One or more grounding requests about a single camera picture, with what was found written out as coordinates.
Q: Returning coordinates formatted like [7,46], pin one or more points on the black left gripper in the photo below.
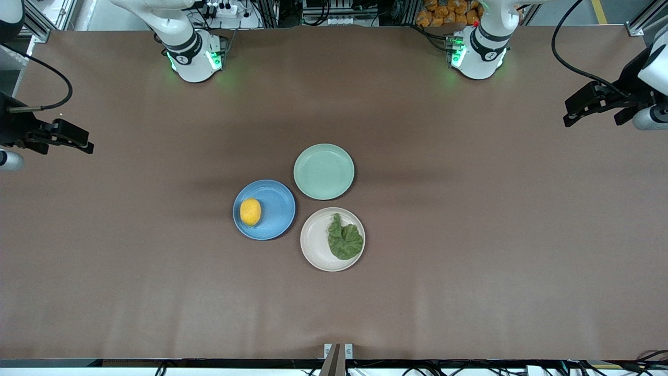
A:
[632,86]

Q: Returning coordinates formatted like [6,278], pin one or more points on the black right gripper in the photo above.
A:
[14,128]

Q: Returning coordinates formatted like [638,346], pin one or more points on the yellow lemon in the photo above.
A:
[250,211]

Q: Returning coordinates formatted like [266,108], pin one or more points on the green lettuce leaf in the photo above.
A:
[344,241]

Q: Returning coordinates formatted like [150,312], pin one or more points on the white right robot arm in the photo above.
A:
[194,62]

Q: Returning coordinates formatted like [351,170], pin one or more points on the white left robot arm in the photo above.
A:
[479,58]

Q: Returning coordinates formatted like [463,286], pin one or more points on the orange snack bag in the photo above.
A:
[449,13]

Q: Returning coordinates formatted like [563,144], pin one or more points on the white power strip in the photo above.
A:
[223,9]

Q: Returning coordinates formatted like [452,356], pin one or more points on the blue plate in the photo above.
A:
[271,214]

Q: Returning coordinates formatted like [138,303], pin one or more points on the pale green plate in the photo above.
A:
[323,172]

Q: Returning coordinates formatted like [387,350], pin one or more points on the beige plate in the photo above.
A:
[315,240]

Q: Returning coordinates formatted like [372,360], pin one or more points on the aluminium frame profile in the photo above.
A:
[37,22]
[644,21]

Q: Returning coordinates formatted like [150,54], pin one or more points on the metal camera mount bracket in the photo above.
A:
[338,355]

